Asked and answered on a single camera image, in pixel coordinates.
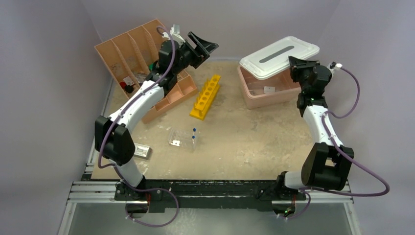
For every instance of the clear well plate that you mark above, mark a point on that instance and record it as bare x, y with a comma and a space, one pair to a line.
182, 138

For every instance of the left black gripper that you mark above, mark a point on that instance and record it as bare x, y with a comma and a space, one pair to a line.
202, 51

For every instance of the yellow test tube rack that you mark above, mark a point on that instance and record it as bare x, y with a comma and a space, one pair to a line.
205, 98

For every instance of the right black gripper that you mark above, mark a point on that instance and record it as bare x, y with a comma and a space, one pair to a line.
296, 66

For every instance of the peach plastic file organizer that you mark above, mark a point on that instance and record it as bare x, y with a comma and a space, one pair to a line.
129, 56

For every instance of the white plastic bin lid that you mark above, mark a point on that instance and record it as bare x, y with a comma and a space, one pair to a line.
273, 59

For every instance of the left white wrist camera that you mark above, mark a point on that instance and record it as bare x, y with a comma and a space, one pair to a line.
176, 32

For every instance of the black rubber stopper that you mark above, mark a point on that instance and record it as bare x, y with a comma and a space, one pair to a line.
129, 89

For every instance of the white packet pouch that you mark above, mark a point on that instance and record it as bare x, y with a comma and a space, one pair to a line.
269, 90

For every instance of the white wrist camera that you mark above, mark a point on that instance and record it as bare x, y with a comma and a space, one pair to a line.
334, 66
176, 32

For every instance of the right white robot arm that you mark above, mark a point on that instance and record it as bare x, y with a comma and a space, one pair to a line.
324, 167

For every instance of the white slide box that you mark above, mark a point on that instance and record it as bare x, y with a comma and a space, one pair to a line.
142, 151

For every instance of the pink plastic bin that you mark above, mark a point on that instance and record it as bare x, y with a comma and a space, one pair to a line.
286, 89

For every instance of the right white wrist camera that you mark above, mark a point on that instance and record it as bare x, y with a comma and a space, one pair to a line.
334, 66

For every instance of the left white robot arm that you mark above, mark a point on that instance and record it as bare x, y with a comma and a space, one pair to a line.
112, 134

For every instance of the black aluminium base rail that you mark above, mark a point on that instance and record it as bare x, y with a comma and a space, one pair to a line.
260, 195

